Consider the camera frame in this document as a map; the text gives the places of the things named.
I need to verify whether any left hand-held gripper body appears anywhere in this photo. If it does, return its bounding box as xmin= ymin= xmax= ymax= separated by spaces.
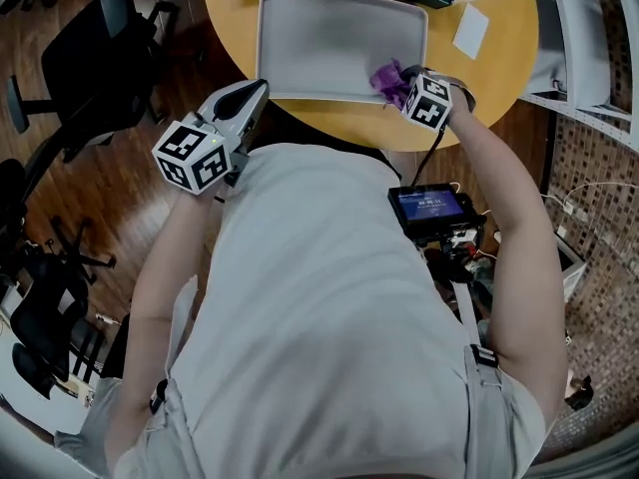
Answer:
xmin=151 ymin=78 xmax=272 ymax=197

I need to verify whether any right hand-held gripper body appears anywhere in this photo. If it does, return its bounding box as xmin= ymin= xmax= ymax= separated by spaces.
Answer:
xmin=400 ymin=68 xmax=476 ymax=132

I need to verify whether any purple cloth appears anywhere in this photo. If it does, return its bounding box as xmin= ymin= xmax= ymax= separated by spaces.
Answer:
xmin=369 ymin=58 xmax=414 ymax=110

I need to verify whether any grey tray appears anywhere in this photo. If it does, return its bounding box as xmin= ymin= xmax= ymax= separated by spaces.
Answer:
xmin=255 ymin=0 xmax=430 ymax=105

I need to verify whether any person's left forearm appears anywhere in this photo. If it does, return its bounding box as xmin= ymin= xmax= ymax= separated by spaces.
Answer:
xmin=127 ymin=187 xmax=227 ymax=318

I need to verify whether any person's right forearm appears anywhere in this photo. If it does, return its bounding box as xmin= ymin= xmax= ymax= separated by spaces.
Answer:
xmin=445 ymin=106 xmax=558 ymax=268

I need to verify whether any white paper card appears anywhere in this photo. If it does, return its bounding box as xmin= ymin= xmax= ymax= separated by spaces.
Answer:
xmin=451 ymin=2 xmax=490 ymax=61

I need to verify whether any black office chair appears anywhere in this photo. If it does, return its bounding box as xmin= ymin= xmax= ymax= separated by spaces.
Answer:
xmin=6 ymin=0 xmax=180 ymax=165
xmin=0 ymin=157 xmax=119 ymax=399

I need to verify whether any person's grey shirt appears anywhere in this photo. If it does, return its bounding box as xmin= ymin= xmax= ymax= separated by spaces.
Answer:
xmin=53 ymin=142 xmax=548 ymax=479

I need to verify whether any white floor box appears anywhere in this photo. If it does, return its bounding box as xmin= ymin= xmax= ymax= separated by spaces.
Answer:
xmin=552 ymin=231 xmax=589 ymax=304

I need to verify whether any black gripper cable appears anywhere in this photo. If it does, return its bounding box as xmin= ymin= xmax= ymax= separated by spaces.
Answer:
xmin=411 ymin=126 xmax=447 ymax=188

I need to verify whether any black recorder with screen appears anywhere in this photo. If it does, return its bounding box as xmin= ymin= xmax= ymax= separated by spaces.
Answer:
xmin=387 ymin=183 xmax=488 ymax=256

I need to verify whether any white floor cable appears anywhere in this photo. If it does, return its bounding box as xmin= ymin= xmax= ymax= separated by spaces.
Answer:
xmin=540 ymin=181 xmax=639 ymax=217

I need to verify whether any grey harness strap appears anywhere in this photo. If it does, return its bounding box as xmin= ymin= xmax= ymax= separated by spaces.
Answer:
xmin=448 ymin=280 xmax=502 ymax=383

